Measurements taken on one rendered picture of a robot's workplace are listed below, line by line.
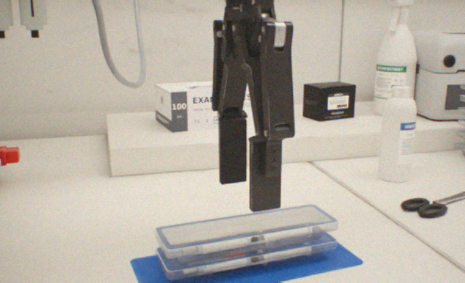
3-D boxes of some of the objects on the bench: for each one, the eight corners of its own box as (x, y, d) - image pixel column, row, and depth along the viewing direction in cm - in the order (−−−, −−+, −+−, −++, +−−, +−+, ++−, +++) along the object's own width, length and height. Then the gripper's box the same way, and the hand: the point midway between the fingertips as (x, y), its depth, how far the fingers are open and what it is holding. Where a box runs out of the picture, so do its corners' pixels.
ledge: (107, 134, 109) (105, 113, 108) (444, 115, 129) (445, 97, 128) (111, 177, 81) (109, 149, 80) (539, 143, 101) (543, 121, 100)
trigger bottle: (382, 108, 113) (390, -7, 107) (418, 113, 108) (429, -8, 102) (364, 114, 107) (372, -9, 100) (401, 119, 102) (412, -10, 95)
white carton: (155, 119, 101) (153, 82, 100) (259, 112, 110) (259, 77, 108) (171, 133, 91) (170, 92, 89) (285, 123, 99) (286, 85, 97)
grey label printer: (379, 102, 121) (385, 29, 117) (455, 100, 124) (463, 29, 120) (433, 123, 98) (443, 34, 94) (525, 120, 101) (538, 34, 96)
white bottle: (373, 179, 79) (380, 87, 76) (382, 170, 84) (389, 83, 80) (406, 185, 77) (415, 90, 73) (413, 176, 81) (422, 86, 77)
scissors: (430, 220, 63) (430, 215, 63) (393, 207, 68) (394, 201, 68) (489, 200, 71) (490, 195, 71) (454, 189, 75) (455, 184, 75)
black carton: (302, 116, 105) (302, 82, 103) (336, 112, 109) (338, 80, 107) (319, 122, 100) (320, 86, 98) (354, 117, 103) (356, 84, 102)
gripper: (178, -36, 54) (184, 170, 60) (256, -61, 35) (254, 241, 41) (243, -35, 57) (243, 163, 62) (347, -57, 38) (334, 227, 44)
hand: (247, 169), depth 51 cm, fingers open, 8 cm apart
